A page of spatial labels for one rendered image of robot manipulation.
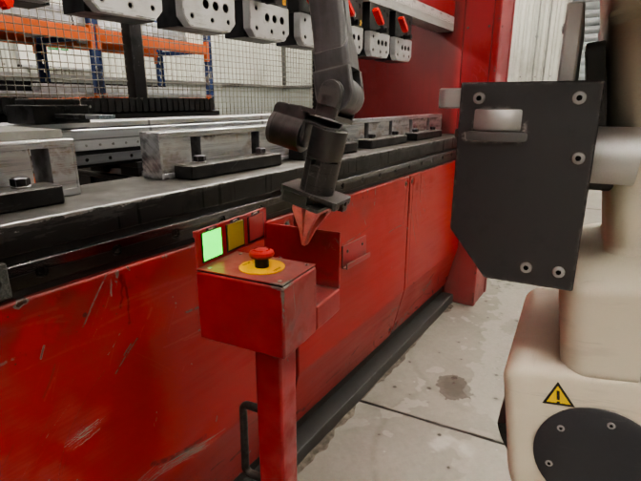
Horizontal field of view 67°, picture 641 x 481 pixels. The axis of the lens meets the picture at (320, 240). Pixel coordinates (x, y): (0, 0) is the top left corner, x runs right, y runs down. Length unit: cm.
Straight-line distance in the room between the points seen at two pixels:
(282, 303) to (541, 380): 36
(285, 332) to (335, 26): 46
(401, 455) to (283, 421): 75
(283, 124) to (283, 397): 46
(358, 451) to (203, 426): 63
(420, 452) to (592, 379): 118
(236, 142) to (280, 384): 60
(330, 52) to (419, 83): 181
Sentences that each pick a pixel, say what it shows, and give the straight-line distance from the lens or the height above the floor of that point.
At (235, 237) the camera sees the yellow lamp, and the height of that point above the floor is 81.
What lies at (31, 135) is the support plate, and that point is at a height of 100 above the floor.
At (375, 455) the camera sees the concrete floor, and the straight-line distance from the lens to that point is 160.
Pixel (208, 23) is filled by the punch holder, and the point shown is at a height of 119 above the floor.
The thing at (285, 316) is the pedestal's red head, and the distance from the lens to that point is 71.
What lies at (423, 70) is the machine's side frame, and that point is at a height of 118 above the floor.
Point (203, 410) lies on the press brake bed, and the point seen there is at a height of 40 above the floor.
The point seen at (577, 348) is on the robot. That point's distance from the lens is 48.
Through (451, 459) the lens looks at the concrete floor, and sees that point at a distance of 163.
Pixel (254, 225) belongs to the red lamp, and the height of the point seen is 81.
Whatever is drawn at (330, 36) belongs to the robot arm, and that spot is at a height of 112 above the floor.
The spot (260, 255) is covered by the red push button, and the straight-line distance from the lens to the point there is 74.
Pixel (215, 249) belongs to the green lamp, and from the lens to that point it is 79.
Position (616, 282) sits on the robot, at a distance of 46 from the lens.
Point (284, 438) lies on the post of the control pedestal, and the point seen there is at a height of 45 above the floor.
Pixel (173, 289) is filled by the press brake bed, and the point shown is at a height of 69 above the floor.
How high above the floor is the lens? 103
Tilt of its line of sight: 16 degrees down
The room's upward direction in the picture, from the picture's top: straight up
